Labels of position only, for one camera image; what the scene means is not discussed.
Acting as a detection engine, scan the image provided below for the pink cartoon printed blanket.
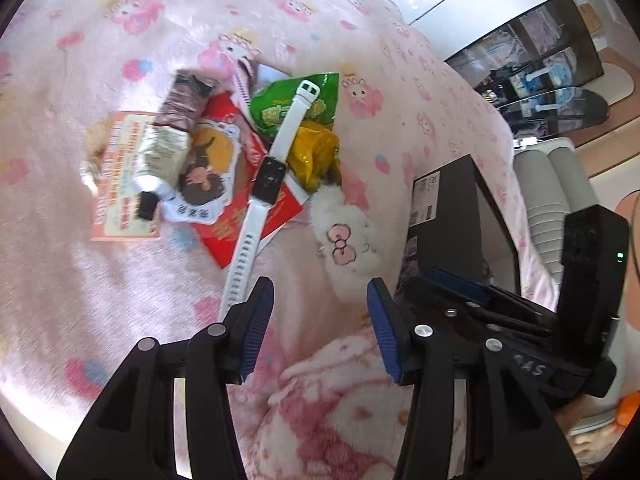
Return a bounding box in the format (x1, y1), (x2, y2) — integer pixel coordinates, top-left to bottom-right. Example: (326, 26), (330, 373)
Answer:
(0, 0), (561, 480)

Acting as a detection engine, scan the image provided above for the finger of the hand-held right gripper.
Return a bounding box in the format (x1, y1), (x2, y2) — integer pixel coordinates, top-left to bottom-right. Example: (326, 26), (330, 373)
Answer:
(427, 268), (561, 333)
(400, 280), (601, 401)

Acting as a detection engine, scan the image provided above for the small beige trinket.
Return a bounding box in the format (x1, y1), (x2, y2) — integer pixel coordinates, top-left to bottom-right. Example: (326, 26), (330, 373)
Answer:
(80, 119), (111, 188)

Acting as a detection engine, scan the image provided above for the brown silver cream tube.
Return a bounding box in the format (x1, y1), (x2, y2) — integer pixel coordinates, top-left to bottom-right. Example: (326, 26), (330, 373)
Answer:
(132, 72), (216, 221)

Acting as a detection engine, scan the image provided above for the peach cartoon fleece blanket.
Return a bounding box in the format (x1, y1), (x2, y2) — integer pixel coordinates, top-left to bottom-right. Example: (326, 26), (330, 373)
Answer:
(250, 330), (566, 480)

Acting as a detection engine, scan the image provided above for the green snack packet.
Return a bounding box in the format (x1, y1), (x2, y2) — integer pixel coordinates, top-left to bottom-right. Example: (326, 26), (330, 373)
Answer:
(249, 73), (341, 136)

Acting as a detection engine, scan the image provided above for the white plush toy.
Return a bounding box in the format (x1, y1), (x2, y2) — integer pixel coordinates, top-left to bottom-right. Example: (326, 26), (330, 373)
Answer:
(309, 182), (386, 303)

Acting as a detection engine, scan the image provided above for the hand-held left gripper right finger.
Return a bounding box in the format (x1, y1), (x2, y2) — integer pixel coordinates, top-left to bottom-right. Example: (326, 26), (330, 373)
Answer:
(366, 277), (583, 480)

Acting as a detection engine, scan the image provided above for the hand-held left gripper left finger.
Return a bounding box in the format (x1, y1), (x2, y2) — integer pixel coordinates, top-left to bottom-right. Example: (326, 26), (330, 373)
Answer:
(56, 276), (275, 480)

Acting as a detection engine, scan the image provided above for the red paper packet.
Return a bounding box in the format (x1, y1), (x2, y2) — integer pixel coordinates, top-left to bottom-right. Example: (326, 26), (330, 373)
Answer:
(192, 94), (307, 270)

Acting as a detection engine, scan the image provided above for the black glass cabinet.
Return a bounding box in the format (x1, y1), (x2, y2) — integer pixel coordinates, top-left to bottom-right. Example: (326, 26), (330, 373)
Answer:
(445, 0), (611, 141)

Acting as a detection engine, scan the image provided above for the cartoon character cutout card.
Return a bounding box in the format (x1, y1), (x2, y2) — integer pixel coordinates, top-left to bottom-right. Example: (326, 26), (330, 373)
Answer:
(162, 117), (251, 223)

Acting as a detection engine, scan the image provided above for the orange printed card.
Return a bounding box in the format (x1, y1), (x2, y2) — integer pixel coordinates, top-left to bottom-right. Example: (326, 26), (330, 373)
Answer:
(90, 111), (166, 243)

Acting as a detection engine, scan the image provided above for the yellow snack packet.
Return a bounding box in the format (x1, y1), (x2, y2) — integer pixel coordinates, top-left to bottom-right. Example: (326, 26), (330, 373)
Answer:
(290, 121), (343, 193)

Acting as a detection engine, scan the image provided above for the white smartwatch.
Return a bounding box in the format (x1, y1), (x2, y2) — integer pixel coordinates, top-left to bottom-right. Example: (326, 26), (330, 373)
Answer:
(218, 80), (322, 322)

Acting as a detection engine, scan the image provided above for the black cardboard box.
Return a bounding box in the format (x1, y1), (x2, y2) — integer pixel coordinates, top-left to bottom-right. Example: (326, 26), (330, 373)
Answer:
(400, 154), (523, 301)

